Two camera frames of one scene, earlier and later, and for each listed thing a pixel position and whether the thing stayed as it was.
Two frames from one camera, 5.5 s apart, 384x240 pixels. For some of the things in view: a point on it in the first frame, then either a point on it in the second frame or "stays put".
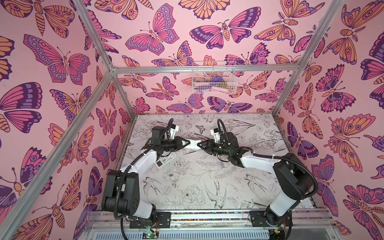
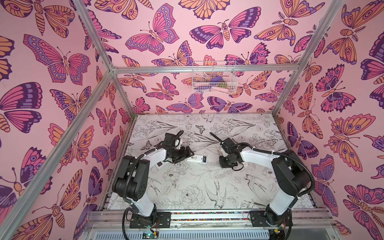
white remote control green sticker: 193,144 to 198,159
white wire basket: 214,77 stays put
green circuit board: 149,235 stays put
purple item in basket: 218,79 stays put
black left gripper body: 170,145 to 179,154
